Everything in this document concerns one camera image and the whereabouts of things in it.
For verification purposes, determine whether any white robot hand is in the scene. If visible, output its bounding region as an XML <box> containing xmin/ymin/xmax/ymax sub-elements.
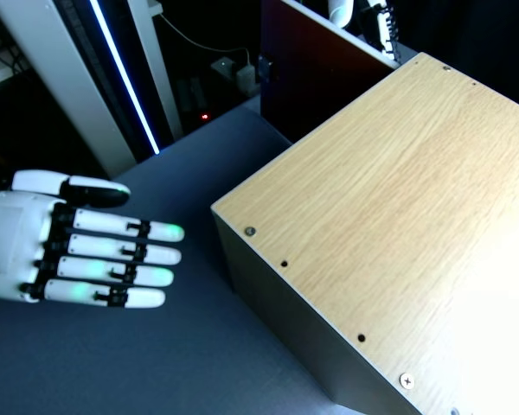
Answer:
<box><xmin>327</xmin><ymin>0</ymin><xmax>402</xmax><ymax>64</ymax></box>
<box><xmin>0</xmin><ymin>169</ymin><xmax>186</xmax><ymax>310</ymax></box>

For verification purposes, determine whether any dark red panel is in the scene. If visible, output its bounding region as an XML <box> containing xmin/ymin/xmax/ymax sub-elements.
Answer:
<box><xmin>258</xmin><ymin>0</ymin><xmax>401</xmax><ymax>144</ymax></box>

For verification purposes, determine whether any light wooden box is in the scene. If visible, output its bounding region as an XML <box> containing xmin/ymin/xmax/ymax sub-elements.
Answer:
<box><xmin>210</xmin><ymin>51</ymin><xmax>519</xmax><ymax>415</ymax></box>

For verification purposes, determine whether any white power adapter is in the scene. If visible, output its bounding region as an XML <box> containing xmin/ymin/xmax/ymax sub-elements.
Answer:
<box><xmin>236</xmin><ymin>63</ymin><xmax>259</xmax><ymax>96</ymax></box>

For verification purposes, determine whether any black power adapter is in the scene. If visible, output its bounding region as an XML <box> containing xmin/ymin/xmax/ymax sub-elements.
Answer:
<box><xmin>210</xmin><ymin>56</ymin><xmax>236</xmax><ymax>80</ymax></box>

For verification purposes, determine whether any grey table cloth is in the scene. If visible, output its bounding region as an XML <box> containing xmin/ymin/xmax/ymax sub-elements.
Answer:
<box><xmin>0</xmin><ymin>105</ymin><xmax>364</xmax><ymax>415</ymax></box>

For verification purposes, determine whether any glowing white light strip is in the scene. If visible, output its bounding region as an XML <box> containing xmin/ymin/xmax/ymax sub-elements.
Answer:
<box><xmin>88</xmin><ymin>0</ymin><xmax>162</xmax><ymax>156</ymax></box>

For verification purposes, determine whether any black power strip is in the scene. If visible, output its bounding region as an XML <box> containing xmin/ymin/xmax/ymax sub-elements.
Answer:
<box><xmin>175</xmin><ymin>76</ymin><xmax>214</xmax><ymax>125</ymax></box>

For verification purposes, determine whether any wide white frame post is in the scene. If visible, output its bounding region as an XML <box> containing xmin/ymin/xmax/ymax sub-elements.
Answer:
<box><xmin>0</xmin><ymin>0</ymin><xmax>138</xmax><ymax>179</ymax></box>

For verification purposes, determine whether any thin white cable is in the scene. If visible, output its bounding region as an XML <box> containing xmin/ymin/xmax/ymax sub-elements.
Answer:
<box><xmin>154</xmin><ymin>11</ymin><xmax>252</xmax><ymax>67</ymax></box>

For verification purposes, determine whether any narrow white frame post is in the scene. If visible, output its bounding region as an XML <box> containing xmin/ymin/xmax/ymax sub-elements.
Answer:
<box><xmin>126</xmin><ymin>0</ymin><xmax>184</xmax><ymax>140</ymax></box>

